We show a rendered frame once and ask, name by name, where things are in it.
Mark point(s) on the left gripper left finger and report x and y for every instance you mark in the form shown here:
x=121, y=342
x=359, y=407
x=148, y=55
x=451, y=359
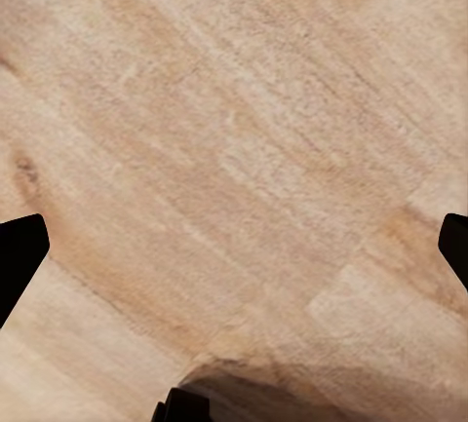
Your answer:
x=24, y=243

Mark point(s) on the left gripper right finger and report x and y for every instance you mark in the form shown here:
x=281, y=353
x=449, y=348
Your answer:
x=453, y=244

